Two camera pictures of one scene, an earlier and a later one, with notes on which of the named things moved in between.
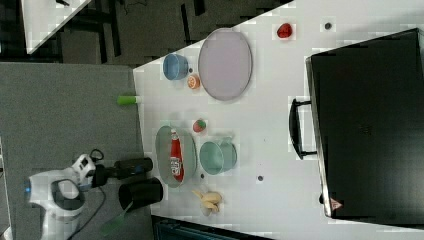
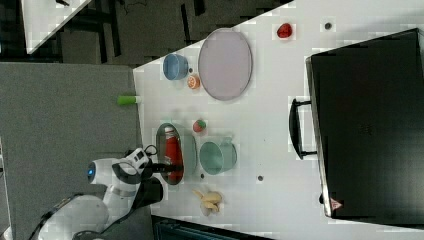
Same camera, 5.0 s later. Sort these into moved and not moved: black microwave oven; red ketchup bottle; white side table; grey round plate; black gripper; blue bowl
Moved: red ketchup bottle; black gripper
Not moved: grey round plate; white side table; black microwave oven; blue bowl
